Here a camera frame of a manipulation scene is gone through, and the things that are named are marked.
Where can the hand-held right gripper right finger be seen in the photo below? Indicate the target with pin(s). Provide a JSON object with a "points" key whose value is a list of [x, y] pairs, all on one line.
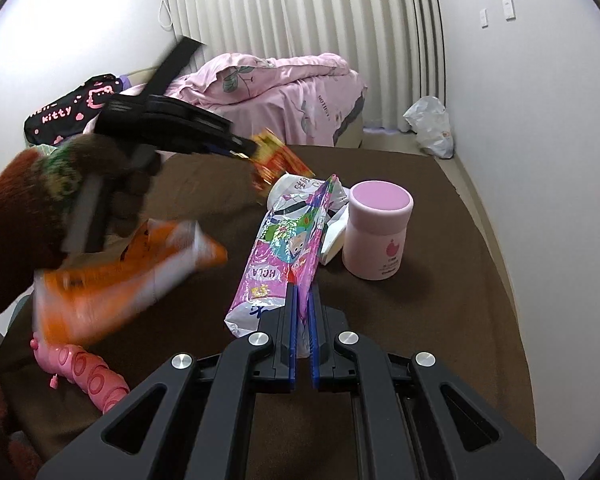
{"points": [[314, 335]]}

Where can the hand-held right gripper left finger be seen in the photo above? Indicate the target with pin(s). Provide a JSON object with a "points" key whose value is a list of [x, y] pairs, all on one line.
{"points": [[293, 335]]}

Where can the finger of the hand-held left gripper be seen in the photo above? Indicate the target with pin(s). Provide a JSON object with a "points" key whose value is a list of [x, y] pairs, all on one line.
{"points": [[240, 146]]}

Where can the red yellow snack wrapper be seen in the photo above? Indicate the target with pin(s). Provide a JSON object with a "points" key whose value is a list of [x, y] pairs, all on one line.
{"points": [[275, 160]]}

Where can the pink printed snack bag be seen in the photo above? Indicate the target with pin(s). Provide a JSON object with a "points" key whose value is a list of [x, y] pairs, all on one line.
{"points": [[275, 260]]}

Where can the orange white snack bag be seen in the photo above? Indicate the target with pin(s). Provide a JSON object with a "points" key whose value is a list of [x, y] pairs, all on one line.
{"points": [[105, 285]]}

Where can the person's left hand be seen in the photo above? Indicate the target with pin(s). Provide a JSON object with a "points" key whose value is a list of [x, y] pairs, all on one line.
{"points": [[127, 205]]}

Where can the pink floral quilt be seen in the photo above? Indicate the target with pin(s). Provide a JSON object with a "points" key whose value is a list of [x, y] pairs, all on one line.
{"points": [[280, 95]]}

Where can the black printed cloth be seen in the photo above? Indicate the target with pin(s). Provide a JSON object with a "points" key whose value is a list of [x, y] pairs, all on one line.
{"points": [[65, 110]]}

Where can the beige bed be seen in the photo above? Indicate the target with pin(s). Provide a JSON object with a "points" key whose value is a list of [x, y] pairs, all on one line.
{"points": [[350, 125]]}

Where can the pink cylindrical container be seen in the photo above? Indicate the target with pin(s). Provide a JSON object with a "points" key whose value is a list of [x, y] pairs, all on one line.
{"points": [[377, 230]]}

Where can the white pleated curtain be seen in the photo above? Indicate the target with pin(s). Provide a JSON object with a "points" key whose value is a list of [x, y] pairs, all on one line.
{"points": [[305, 10]]}

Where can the white plastic bag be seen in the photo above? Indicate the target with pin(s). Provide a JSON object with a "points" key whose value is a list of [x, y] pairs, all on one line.
{"points": [[430, 127]]}

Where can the pink plastic toy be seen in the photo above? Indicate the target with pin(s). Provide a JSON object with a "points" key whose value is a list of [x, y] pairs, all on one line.
{"points": [[80, 365]]}

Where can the person's fuzzy brown clothing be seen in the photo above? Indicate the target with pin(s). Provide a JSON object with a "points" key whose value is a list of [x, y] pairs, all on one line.
{"points": [[0, 440]]}

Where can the white wall switch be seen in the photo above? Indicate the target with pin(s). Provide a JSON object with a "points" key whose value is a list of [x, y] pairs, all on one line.
{"points": [[508, 8], [484, 18]]}

